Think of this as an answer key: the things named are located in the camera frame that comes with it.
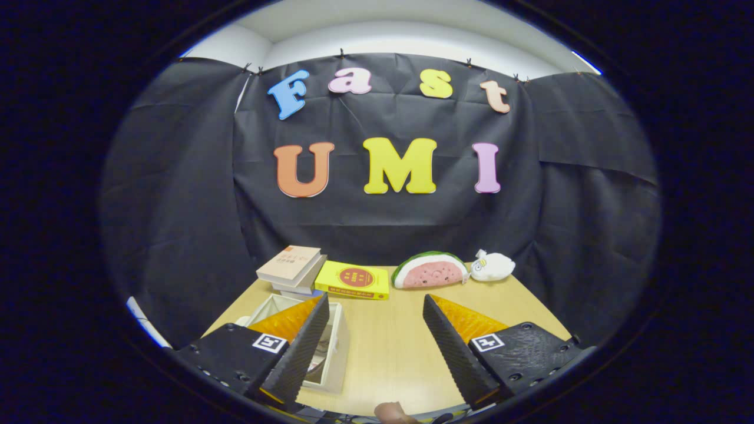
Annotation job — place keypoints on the yellow book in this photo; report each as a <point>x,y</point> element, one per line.
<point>353,278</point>

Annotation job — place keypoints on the white plush toy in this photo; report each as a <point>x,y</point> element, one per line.
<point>495,266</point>

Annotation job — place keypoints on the grey book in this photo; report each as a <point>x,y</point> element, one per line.
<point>309,280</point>

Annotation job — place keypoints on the watermelon slice plush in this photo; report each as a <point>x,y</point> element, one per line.
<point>430,274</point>

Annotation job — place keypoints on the black backdrop cloth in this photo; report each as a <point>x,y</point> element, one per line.
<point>365,224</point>

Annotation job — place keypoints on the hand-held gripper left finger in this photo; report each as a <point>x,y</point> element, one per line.
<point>303,353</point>

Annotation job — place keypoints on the brown fuzzy shoe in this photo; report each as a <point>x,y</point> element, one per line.
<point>322,353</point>

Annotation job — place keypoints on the blue book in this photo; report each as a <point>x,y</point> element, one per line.
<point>297,292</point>

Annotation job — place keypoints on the beige book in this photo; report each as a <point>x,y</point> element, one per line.
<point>288,264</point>

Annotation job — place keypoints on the beige fabric storage box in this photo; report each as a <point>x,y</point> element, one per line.
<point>337,353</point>

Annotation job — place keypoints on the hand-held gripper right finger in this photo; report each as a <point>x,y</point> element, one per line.
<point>450,353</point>

